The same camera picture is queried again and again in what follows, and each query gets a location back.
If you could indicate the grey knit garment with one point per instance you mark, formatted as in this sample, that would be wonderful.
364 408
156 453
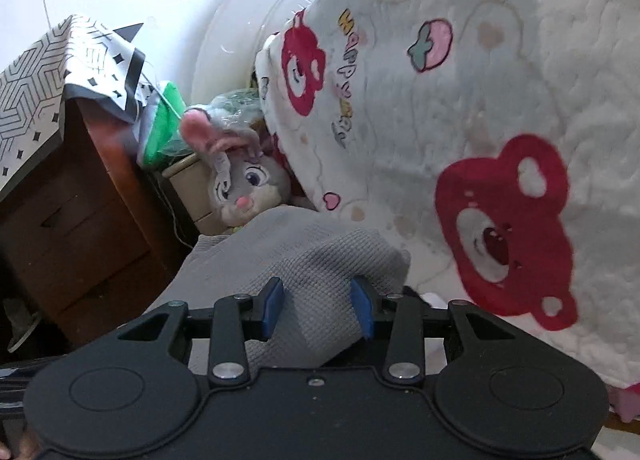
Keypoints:
316 256

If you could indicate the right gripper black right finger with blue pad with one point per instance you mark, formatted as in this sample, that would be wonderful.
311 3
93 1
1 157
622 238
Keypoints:
397 326

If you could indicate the black white patterned cloth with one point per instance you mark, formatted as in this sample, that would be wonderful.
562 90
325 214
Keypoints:
80 58

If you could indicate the white quilt red bears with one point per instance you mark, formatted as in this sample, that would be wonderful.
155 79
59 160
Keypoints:
497 141

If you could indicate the grey rabbit plush toy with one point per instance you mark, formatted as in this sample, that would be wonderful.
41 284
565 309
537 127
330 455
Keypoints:
246 179

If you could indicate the green plastic bag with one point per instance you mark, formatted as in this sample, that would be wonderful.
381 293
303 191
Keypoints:
159 138

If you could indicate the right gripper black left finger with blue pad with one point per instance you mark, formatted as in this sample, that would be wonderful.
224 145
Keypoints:
227 326

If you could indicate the brown wooden nightstand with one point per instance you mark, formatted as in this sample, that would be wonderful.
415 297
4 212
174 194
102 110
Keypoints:
88 238

